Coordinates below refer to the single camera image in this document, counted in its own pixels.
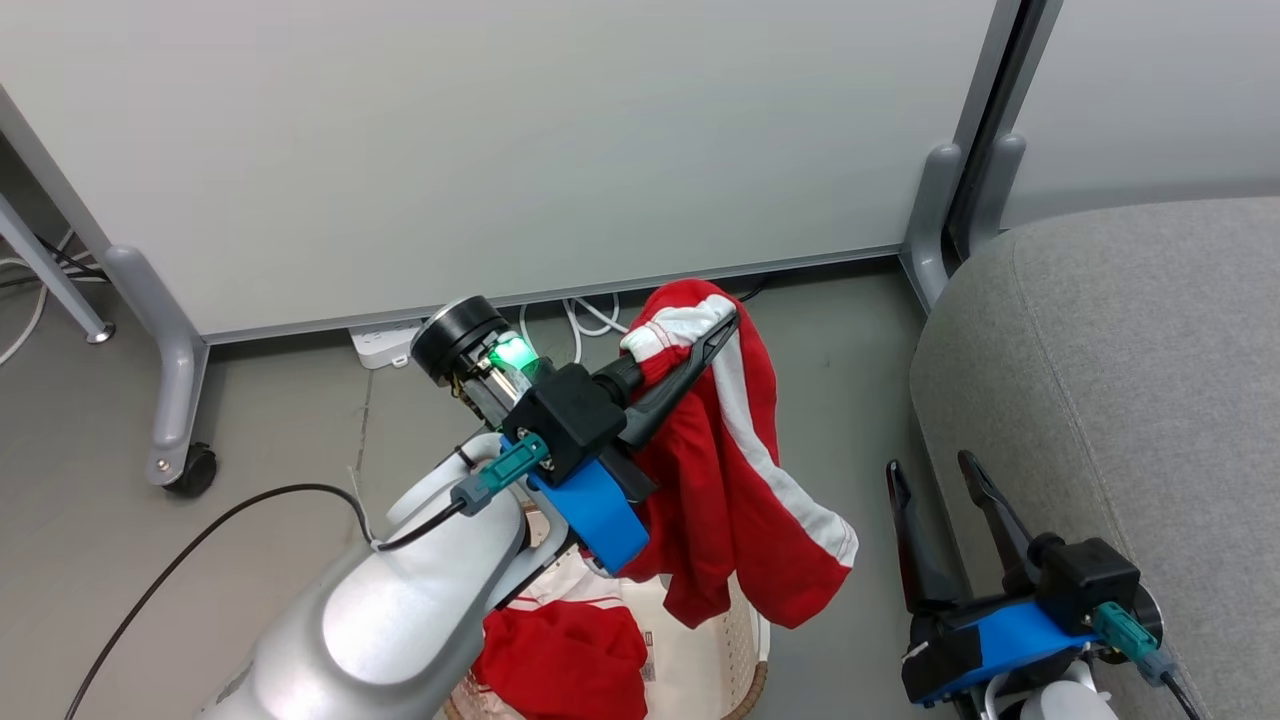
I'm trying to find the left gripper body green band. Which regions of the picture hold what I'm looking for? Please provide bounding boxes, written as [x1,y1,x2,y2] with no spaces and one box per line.
[410,295,561,427]

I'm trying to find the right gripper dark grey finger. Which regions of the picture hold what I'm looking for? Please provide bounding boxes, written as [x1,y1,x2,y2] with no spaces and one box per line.
[885,458,963,613]
[957,449,1046,597]

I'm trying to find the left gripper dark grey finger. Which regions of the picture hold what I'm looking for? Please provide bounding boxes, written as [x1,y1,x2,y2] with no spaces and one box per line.
[610,311,742,447]

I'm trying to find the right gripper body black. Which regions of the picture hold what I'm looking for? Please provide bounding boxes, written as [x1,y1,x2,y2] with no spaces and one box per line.
[900,594,1037,707]

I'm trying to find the red garment wide white stripe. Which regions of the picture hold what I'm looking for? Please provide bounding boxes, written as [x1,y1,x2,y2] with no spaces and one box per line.
[618,278,861,631]

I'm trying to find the red garment white hem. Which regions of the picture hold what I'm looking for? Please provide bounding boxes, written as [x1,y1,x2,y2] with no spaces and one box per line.
[470,565,651,720]

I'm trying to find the white laundry basket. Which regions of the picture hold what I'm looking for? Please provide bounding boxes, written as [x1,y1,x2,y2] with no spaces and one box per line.
[440,500,772,720]

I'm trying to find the white power strip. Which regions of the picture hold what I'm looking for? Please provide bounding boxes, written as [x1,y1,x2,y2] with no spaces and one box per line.
[348,318,426,371]

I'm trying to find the white garment with label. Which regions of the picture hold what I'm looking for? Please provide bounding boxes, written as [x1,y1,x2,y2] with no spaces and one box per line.
[600,575,743,720]

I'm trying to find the black caster wheel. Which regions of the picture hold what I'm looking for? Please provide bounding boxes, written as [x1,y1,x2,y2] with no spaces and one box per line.
[160,443,219,498]

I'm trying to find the grey metal table leg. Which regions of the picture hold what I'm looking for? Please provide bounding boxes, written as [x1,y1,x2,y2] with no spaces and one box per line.
[0,190,116,346]

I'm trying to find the white cable loops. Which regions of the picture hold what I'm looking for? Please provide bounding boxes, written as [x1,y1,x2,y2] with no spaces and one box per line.
[518,293,631,366]

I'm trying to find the black cable teal plug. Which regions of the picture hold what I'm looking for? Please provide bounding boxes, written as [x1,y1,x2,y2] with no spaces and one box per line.
[1090,600,1206,720]
[65,433,551,720]

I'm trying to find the white partition panel grey frame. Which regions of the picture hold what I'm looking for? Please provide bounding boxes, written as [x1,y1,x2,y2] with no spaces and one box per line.
[0,0,1023,496]
[950,0,1280,266]

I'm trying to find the thin black cables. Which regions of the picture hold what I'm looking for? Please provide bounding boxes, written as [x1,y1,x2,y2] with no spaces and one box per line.
[0,235,109,291]

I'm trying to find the thin white cable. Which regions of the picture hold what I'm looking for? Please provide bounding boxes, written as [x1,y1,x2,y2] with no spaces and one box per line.
[0,228,79,367]

